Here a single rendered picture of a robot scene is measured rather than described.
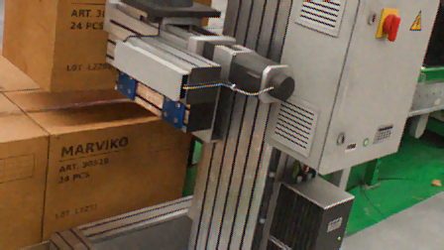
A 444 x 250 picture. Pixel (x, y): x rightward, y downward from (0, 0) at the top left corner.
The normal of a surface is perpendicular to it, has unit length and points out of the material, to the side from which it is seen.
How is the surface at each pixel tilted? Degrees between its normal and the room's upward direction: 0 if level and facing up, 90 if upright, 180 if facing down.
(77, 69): 90
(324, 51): 90
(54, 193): 90
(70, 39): 90
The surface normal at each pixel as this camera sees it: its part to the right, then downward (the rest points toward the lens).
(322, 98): -0.70, 0.08
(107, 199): 0.69, 0.33
